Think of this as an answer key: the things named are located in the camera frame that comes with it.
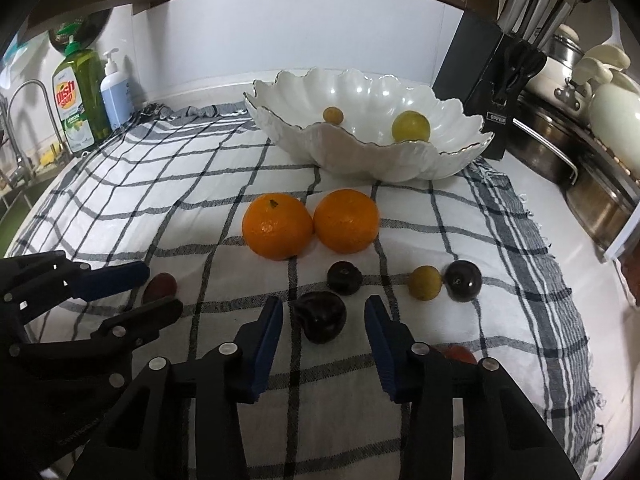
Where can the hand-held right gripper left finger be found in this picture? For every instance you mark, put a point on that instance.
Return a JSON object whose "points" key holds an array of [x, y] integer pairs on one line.
{"points": [[265, 350]]}

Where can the yellow sponge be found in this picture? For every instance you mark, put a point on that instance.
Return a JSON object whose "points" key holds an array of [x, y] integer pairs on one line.
{"points": [[50, 157]]}

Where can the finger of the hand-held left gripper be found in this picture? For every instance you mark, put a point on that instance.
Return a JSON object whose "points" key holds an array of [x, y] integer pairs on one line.
{"points": [[150, 316], [110, 280]]}

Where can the black knife block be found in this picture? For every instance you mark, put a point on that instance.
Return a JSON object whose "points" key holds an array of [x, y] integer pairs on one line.
{"points": [[465, 70]]}

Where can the dark round pan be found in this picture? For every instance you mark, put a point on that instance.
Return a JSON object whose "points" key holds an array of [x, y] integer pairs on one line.
{"points": [[95, 22]]}

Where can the white pitcher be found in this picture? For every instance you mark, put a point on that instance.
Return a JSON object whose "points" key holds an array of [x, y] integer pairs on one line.
{"points": [[615, 110]]}

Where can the white enamel pot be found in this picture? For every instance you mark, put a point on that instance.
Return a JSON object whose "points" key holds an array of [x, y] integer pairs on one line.
{"points": [[545, 82]]}

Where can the yellow-green plum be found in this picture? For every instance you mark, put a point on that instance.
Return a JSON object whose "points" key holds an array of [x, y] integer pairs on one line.
{"points": [[425, 283]]}

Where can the white ladle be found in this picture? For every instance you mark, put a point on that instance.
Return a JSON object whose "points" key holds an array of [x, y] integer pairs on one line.
{"points": [[617, 30]]}

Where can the green dish soap bottle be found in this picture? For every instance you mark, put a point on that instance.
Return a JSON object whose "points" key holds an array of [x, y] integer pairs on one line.
{"points": [[80, 95]]}

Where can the steel pot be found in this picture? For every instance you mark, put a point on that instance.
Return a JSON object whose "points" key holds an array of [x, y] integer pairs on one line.
{"points": [[595, 200], [540, 145]]}

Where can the checked white cloth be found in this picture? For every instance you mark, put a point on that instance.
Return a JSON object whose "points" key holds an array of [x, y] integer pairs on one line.
{"points": [[200, 200]]}

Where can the white scalloped bowl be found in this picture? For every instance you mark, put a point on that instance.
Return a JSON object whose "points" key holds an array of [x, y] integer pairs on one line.
{"points": [[350, 90]]}

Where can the white board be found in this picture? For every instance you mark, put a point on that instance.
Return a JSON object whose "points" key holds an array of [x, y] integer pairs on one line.
{"points": [[625, 235]]}

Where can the brown jar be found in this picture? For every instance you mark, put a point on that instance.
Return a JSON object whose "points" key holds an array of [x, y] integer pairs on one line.
{"points": [[632, 280]]}

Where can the black kitchen scissors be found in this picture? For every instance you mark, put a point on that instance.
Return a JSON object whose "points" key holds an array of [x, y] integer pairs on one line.
{"points": [[520, 65]]}

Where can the large green plum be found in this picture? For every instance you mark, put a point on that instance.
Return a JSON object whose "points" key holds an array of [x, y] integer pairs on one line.
{"points": [[410, 126]]}

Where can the small yellow-brown plum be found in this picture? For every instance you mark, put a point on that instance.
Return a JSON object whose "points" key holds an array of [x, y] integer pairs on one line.
{"points": [[332, 114]]}

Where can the round orange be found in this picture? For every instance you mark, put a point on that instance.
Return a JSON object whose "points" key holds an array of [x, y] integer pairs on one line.
{"points": [[346, 220], [277, 227]]}

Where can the dark purple plum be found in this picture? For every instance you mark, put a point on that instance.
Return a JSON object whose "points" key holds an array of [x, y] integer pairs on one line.
{"points": [[462, 280], [344, 278], [320, 317]]}

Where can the steel container with lid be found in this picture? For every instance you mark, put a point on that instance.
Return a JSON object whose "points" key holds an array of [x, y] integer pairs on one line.
{"points": [[565, 45]]}

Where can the blue pump bottle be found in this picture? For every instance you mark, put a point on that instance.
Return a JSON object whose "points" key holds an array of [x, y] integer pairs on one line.
{"points": [[116, 100]]}

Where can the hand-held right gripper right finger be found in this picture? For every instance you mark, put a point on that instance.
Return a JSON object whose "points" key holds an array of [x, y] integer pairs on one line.
{"points": [[382, 355]]}

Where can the small red plum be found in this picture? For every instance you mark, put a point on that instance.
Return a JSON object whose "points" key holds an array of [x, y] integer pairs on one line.
{"points": [[459, 354], [161, 284]]}

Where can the steel faucet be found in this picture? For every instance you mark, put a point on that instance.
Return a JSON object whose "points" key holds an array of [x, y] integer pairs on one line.
{"points": [[49, 105]]}

